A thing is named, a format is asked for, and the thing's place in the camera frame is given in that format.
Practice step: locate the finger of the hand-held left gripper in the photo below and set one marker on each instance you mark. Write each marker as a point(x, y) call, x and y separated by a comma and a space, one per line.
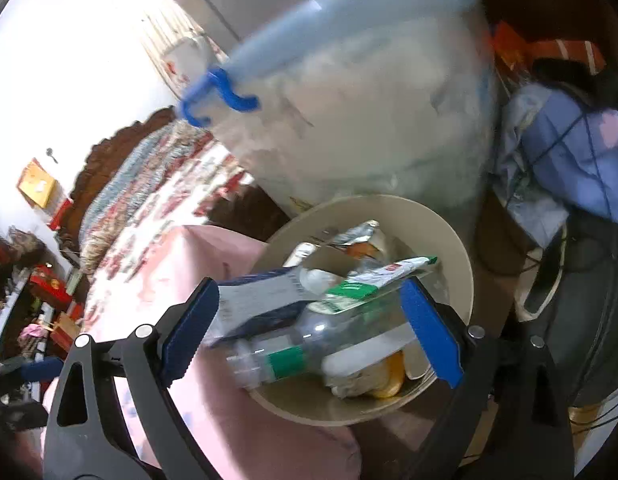
point(39, 367)

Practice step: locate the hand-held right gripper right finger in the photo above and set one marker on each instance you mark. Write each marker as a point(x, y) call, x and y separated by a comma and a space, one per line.
point(434, 335)

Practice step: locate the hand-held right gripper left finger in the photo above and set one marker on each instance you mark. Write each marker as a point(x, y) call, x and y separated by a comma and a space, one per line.
point(189, 330)

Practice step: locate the yellow bread piece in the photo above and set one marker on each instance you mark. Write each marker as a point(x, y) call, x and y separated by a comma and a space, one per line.
point(391, 375)

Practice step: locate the beige round bin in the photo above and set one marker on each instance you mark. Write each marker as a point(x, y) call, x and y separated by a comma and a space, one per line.
point(429, 240)

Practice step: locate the clear plastic bottle green label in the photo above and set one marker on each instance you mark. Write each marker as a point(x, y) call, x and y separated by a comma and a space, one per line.
point(329, 330)

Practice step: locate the pink cloth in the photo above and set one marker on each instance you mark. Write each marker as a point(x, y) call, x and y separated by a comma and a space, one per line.
point(31, 331)

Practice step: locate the blue white packet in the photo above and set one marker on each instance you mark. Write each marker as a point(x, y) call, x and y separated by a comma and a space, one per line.
point(259, 305)

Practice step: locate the green white wrapper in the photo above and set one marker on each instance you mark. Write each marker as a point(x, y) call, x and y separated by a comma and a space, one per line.
point(389, 271)

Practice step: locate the red box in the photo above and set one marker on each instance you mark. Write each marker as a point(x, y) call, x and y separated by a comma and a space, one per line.
point(49, 285)

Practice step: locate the pink printed bed sheet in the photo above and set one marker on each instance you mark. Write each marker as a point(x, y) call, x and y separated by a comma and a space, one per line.
point(229, 435)

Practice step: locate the silver foil wrapper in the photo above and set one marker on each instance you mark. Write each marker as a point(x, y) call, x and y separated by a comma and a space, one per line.
point(356, 232)

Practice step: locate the floral quilt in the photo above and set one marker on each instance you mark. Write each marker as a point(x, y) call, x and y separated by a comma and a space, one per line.
point(154, 200)

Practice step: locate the red paper strip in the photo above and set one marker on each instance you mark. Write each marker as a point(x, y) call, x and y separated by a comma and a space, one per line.
point(60, 212)

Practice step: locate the dark grey bag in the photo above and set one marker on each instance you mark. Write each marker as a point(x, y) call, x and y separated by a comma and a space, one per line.
point(589, 310)

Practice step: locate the dark wooden headboard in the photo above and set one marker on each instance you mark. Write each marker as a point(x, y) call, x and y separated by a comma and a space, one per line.
point(114, 145)

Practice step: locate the blue clothing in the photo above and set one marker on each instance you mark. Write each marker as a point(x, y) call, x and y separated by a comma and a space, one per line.
point(564, 150)

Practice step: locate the clear container with blue lid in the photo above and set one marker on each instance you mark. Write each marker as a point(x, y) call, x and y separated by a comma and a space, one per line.
point(364, 110)

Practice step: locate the orange striped box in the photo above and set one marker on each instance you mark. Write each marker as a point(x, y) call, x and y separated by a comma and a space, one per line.
point(549, 50)

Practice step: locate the yellow red wall hanging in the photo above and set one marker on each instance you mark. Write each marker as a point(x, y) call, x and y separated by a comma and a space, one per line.
point(36, 182)

